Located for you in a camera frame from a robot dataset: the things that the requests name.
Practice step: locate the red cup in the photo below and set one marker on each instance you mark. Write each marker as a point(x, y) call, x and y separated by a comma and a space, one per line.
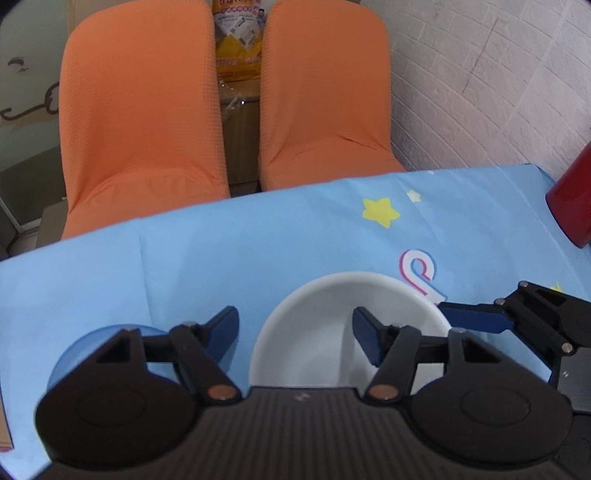
point(572, 198)

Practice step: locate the blue cartoon pig tablecloth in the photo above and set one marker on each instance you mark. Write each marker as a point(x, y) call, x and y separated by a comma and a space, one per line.
point(277, 230)

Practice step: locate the yellow printed bag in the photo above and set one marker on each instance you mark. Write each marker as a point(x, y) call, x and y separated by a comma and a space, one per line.
point(240, 55)

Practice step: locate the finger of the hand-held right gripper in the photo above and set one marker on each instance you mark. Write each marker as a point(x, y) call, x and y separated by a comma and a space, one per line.
point(471, 316)

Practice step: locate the glass door with cartoon sticker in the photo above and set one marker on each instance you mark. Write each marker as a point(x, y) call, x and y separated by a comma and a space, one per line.
point(27, 46)

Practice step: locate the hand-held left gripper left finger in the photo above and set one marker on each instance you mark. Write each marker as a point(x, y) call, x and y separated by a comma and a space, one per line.
point(221, 330)

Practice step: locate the orange fabric chair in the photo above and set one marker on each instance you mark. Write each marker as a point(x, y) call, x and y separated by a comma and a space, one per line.
point(138, 92)
point(323, 92)

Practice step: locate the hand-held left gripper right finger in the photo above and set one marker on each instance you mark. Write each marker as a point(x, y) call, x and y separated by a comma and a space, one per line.
point(367, 332)

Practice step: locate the blue round plastic dish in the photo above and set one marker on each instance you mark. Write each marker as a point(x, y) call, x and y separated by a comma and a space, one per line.
point(69, 355)

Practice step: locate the brown ribbed box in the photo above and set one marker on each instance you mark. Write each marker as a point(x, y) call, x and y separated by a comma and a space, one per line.
point(240, 138)

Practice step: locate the small white bowl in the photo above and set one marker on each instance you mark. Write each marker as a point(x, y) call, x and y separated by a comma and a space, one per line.
point(314, 323)

